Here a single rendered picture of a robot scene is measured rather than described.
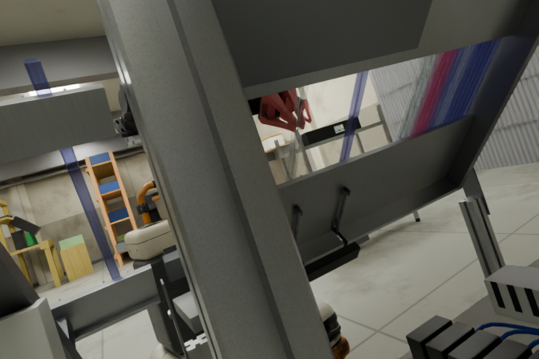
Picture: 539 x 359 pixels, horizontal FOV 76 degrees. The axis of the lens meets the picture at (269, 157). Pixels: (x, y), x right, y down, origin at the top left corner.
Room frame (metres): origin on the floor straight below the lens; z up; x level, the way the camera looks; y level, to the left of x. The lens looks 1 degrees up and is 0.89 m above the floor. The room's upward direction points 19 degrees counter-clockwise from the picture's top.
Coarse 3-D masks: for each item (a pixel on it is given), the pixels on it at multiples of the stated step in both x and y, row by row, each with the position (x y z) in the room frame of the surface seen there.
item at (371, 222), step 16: (416, 192) 0.85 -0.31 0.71; (432, 192) 0.85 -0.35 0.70; (448, 192) 0.85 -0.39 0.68; (384, 208) 0.80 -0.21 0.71; (400, 208) 0.80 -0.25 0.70; (416, 208) 0.81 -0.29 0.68; (352, 224) 0.76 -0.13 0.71; (368, 224) 0.76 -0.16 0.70; (384, 224) 0.77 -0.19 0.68; (320, 240) 0.73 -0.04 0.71; (336, 240) 0.73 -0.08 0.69; (352, 240) 0.73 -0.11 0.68; (304, 256) 0.69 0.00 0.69; (320, 256) 0.70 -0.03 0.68
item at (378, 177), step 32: (448, 128) 0.74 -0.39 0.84; (352, 160) 0.63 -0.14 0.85; (384, 160) 0.69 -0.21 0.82; (416, 160) 0.76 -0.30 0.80; (448, 160) 0.84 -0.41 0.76; (288, 192) 0.59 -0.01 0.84; (320, 192) 0.64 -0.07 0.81; (352, 192) 0.70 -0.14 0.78; (384, 192) 0.77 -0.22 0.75; (320, 224) 0.71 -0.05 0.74
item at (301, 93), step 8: (304, 88) 0.49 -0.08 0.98; (296, 96) 0.50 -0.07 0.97; (304, 96) 0.50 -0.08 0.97; (296, 104) 0.51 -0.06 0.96; (304, 104) 0.51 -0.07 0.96; (296, 112) 0.52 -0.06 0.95; (304, 112) 0.52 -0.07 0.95; (296, 120) 0.53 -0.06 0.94; (296, 128) 0.54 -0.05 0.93; (296, 136) 0.55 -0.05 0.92; (296, 144) 0.56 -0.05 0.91; (296, 152) 0.57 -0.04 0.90; (288, 160) 0.59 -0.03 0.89; (296, 160) 0.59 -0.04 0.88; (288, 168) 0.60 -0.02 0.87; (296, 168) 0.60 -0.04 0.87; (288, 176) 0.61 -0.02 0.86
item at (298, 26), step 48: (240, 0) 0.31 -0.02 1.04; (288, 0) 0.33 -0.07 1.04; (336, 0) 0.36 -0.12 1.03; (384, 0) 0.40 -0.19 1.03; (432, 0) 0.49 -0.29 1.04; (480, 0) 0.54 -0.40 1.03; (528, 0) 0.61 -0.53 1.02; (240, 48) 0.34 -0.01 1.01; (288, 48) 0.37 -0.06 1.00; (336, 48) 0.40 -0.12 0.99; (384, 48) 0.44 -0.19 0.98; (432, 48) 0.55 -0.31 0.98
